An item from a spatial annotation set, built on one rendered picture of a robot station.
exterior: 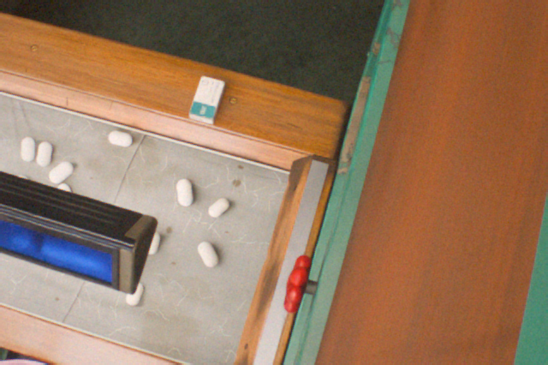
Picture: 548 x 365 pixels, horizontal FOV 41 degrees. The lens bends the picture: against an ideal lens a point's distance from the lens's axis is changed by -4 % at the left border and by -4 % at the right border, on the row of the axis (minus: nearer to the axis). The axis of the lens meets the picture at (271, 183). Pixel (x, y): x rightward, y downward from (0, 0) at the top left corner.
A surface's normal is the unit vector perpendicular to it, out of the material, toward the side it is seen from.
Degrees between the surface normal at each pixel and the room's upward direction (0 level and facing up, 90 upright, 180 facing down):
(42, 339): 0
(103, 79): 0
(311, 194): 0
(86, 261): 58
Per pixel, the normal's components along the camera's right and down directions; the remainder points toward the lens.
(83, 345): 0.01, -0.25
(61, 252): -0.22, 0.65
